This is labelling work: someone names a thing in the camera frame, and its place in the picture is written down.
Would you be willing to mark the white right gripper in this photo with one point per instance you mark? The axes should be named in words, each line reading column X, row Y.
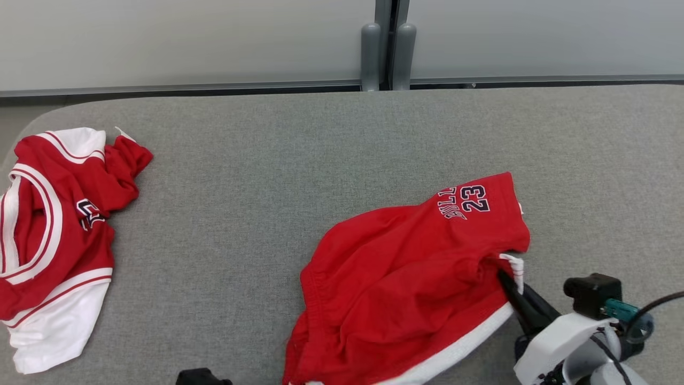
column 556, row 342

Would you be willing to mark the red basketball shorts white hem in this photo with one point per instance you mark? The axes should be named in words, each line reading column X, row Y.
column 401, row 278

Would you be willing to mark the red white basketball jersey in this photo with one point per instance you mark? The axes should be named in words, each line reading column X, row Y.
column 80, row 176

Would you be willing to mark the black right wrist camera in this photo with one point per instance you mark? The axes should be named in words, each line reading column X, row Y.
column 590, row 294

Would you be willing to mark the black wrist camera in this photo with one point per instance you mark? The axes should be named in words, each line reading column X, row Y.
column 200, row 377
column 590, row 294

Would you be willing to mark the teal right camera connector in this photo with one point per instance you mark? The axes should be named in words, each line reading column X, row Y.
column 620, row 310

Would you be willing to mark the grey partition base rail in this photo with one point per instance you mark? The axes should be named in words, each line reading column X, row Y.
column 534, row 80
column 160, row 88

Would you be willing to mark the grey rounded post bumper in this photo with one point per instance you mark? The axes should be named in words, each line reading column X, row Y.
column 404, row 53
column 370, row 53

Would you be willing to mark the grey partition frame post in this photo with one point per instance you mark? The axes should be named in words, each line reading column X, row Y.
column 382, row 10

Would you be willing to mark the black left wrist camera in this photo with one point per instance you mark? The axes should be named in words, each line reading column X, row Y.
column 200, row 377

